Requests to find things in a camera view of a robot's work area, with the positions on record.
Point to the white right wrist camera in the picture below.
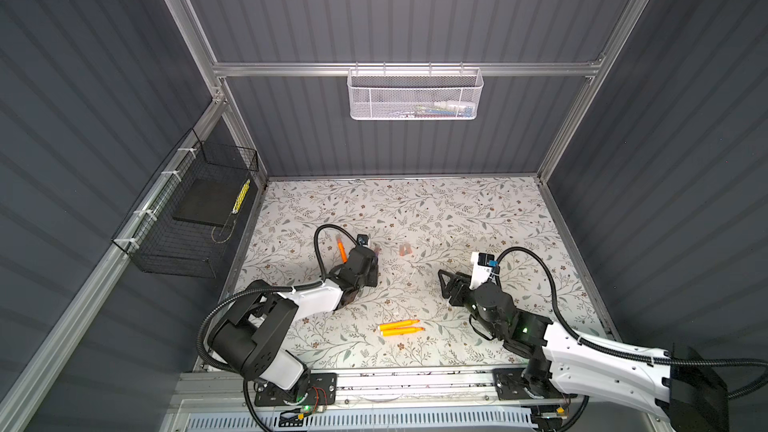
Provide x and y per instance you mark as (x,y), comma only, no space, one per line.
(484,269)

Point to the yellow highlighter pen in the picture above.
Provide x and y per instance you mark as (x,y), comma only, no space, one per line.
(401,331)

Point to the yellow highlighter in basket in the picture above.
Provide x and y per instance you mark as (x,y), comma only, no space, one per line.
(237,205)

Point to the orange highlighter pen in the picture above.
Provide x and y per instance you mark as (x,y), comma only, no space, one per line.
(398,325)
(342,249)

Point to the white wire mesh basket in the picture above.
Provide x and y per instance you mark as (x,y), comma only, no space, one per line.
(373,94)

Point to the black wire mesh basket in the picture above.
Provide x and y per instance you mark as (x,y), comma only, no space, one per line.
(158,244)

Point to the items in white basket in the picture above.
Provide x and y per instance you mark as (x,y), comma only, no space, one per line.
(442,109)

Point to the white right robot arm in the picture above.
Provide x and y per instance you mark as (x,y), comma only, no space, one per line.
(684,392)

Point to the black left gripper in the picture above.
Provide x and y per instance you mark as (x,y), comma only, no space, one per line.
(372,280)

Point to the black pad in basket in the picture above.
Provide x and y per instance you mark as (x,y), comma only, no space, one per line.
(207,202)

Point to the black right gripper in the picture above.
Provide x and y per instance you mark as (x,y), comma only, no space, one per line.
(456,282)

